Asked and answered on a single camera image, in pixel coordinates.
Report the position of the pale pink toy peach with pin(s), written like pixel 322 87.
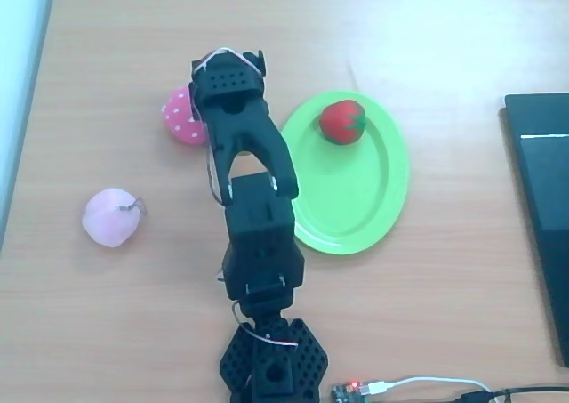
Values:
pixel 109 218

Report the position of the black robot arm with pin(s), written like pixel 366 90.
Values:
pixel 258 225

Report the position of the green oval plate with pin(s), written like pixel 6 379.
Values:
pixel 355 198

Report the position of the motor control circuit board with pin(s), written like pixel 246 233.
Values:
pixel 347 392

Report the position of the black laptop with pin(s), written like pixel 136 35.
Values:
pixel 547 198

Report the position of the red toy tomato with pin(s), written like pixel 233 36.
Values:
pixel 340 123

